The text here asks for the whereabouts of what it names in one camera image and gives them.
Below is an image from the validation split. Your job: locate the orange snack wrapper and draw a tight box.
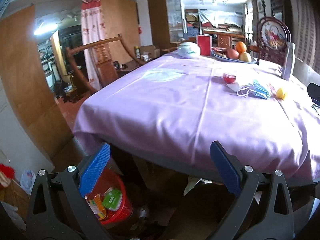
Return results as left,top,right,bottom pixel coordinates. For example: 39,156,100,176
85,194,107,220

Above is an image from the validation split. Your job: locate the blue face mask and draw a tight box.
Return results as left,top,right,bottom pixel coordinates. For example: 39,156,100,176
236,80,271,99

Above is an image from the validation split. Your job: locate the yellow wrapper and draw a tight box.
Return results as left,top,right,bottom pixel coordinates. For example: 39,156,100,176
276,88,287,100

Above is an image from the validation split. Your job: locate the red small cup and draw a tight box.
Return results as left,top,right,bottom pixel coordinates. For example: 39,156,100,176
222,73,236,84

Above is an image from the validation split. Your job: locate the red plastic trash basket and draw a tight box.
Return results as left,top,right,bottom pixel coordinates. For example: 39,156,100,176
85,168,133,225

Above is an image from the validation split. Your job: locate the white plastic bag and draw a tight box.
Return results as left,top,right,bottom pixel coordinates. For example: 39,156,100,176
20,170,36,195

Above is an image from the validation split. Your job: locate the purple tablecloth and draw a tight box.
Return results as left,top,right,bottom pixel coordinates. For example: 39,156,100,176
73,53,319,180

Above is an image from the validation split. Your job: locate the wooden door panel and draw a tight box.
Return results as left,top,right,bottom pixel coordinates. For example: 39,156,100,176
1,5,73,159

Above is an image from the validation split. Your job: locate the blue fruit bowl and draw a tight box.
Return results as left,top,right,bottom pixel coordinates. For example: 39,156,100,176
211,51,257,64

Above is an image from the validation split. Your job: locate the yellow pear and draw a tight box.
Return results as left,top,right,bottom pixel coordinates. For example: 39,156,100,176
239,52,252,62

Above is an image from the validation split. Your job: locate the red apple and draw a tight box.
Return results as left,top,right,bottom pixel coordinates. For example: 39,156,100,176
226,49,239,60

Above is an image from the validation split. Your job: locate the orange fruit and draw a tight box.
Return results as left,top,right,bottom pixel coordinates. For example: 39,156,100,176
235,41,247,54

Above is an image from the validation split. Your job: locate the white round ceramic jar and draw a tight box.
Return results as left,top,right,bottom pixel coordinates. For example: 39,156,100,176
177,42,201,59

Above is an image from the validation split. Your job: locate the cardboard box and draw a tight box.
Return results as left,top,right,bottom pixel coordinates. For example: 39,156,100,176
140,45,160,59

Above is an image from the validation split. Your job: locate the red box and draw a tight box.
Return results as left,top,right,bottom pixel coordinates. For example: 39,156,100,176
196,35,212,56

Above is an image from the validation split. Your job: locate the pink floral curtain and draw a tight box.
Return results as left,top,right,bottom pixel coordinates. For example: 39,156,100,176
81,0,106,90

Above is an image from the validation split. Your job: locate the round framed embroidery ornament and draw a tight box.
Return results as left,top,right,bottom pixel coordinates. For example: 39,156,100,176
257,17,291,51

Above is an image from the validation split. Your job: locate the tall wooden display cabinet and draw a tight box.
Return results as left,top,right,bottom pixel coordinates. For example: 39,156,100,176
148,0,184,50

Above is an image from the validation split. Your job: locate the curved wooden chair frame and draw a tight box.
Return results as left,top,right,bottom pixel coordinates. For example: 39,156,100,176
65,34,146,94

